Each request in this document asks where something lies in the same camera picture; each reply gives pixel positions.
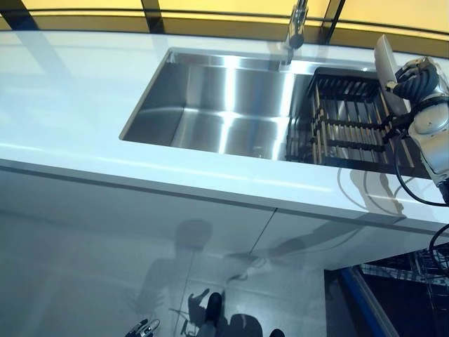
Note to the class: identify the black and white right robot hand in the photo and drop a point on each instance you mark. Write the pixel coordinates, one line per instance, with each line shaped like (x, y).
(417, 80)

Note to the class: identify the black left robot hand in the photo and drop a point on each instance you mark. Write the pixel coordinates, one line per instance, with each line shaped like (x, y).
(144, 328)

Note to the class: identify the beige plate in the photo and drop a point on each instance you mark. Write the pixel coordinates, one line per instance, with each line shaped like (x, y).
(389, 73)

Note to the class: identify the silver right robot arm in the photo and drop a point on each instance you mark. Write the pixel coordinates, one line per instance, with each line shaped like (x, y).
(433, 137)

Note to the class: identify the black left robot foot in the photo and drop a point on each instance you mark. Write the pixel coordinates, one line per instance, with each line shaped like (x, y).
(214, 309)

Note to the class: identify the black robot foot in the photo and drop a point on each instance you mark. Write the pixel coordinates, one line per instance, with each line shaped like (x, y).
(277, 333)
(214, 309)

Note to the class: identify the black dish drying rack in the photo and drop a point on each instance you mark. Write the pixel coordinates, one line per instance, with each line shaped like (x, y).
(350, 123)

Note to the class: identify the wide white glossy cabinet door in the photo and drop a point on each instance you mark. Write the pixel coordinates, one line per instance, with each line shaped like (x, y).
(122, 228)

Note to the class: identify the chrome gooseneck faucet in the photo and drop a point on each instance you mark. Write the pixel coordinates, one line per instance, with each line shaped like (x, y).
(296, 28)

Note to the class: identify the black right robot foot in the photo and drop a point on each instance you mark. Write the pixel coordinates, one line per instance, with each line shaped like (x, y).
(277, 333)

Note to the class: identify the narrow white glossy cabinet door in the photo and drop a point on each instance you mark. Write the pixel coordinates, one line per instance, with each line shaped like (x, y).
(333, 238)

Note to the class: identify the stainless steel sink basin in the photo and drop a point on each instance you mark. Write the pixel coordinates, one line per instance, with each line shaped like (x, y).
(217, 109)

